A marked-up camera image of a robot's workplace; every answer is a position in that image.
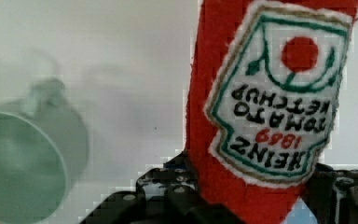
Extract red felt ketchup bottle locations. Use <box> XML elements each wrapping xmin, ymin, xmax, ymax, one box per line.
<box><xmin>186</xmin><ymin>0</ymin><xmax>358</xmax><ymax>224</ymax></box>

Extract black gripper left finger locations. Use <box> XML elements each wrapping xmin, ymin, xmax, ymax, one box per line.
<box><xmin>136</xmin><ymin>151</ymin><xmax>199</xmax><ymax>200</ymax></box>

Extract mint green mug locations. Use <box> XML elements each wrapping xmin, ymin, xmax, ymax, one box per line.
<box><xmin>0</xmin><ymin>78</ymin><xmax>89</xmax><ymax>224</ymax></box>

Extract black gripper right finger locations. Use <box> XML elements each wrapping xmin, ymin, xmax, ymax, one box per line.
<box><xmin>302</xmin><ymin>163</ymin><xmax>358</xmax><ymax>224</ymax></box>

